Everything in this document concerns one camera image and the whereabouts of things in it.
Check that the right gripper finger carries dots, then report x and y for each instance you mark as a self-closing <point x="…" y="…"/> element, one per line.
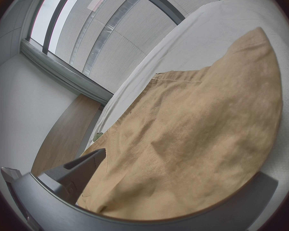
<point x="79" y="169"/>

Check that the bed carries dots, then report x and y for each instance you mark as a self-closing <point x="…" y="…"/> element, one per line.
<point x="219" y="20"/>

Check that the tan trousers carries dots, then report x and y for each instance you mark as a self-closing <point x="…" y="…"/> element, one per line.
<point x="195" y="129"/>

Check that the grey-green curtain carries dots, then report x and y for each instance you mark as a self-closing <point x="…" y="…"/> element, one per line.
<point x="62" y="71"/>

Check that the green garment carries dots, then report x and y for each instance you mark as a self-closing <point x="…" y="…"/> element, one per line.
<point x="98" y="136"/>

